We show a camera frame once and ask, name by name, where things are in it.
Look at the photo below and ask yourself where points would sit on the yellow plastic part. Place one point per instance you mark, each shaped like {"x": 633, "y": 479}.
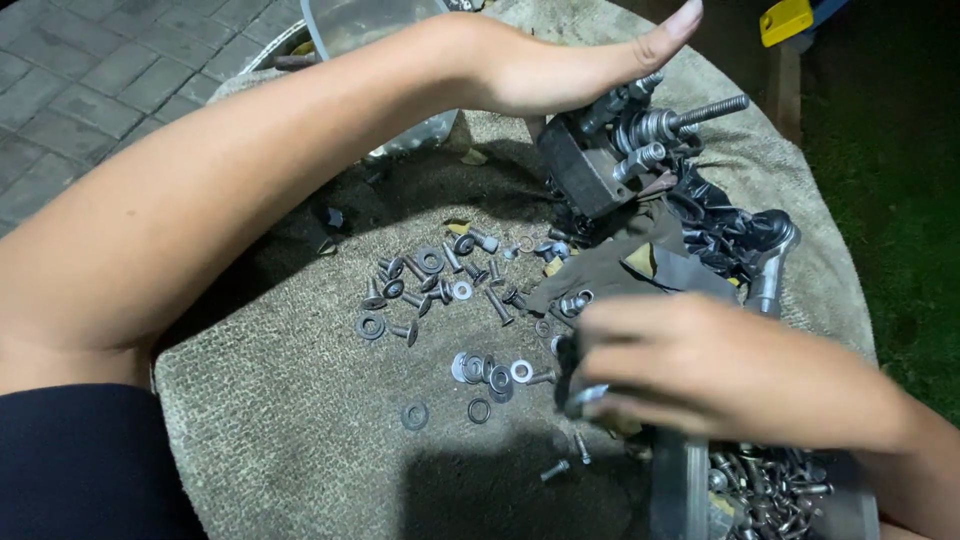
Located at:
{"x": 784, "y": 21}

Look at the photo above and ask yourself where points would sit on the long threaded steel bolt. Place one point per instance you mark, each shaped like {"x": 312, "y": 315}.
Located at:
{"x": 690, "y": 116}

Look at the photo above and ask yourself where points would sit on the wooden post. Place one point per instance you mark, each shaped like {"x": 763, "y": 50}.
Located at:
{"x": 784, "y": 90}

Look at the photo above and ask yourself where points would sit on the scattered steel bolts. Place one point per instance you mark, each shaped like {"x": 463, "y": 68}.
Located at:
{"x": 414, "y": 298}

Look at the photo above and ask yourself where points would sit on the grey metal block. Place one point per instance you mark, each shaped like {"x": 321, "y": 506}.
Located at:
{"x": 581, "y": 169}

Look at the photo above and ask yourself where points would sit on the clear plastic tub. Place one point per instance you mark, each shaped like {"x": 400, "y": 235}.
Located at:
{"x": 360, "y": 26}

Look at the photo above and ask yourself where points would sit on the person's right fingers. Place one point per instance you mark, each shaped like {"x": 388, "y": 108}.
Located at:
{"x": 622, "y": 360}

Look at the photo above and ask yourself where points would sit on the person's left hand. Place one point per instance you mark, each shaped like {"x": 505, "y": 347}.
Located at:
{"x": 555, "y": 71}

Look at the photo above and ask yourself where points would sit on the person's right hand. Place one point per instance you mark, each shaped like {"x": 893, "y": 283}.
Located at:
{"x": 697, "y": 367}

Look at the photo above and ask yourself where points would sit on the steel hex nut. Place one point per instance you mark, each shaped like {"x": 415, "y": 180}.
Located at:
{"x": 574, "y": 304}

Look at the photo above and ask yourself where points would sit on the scattered steel washers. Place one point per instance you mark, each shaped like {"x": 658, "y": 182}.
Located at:
{"x": 471, "y": 367}

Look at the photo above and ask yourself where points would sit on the metal bowl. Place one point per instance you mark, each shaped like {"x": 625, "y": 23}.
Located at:
{"x": 277, "y": 51}

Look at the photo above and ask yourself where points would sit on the clear plastic box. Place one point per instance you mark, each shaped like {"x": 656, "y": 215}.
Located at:
{"x": 679, "y": 487}

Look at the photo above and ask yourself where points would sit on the person's dark shorts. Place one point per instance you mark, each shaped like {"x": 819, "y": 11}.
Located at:
{"x": 75, "y": 465}

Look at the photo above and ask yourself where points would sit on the black plastic scrap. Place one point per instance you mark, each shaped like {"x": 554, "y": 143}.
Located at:
{"x": 327, "y": 225}

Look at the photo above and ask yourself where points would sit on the olive grey rag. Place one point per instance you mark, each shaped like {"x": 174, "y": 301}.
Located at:
{"x": 607, "y": 262}

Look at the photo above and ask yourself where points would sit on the short hex head bolt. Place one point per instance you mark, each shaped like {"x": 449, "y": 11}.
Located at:
{"x": 639, "y": 161}

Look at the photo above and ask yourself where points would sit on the beige terry cloth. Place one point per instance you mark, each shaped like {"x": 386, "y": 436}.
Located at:
{"x": 300, "y": 420}

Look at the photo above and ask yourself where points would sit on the heap of screws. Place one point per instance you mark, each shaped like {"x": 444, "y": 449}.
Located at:
{"x": 765, "y": 491}

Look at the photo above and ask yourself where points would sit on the black plastic bag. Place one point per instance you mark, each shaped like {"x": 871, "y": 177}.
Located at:
{"x": 720, "y": 225}

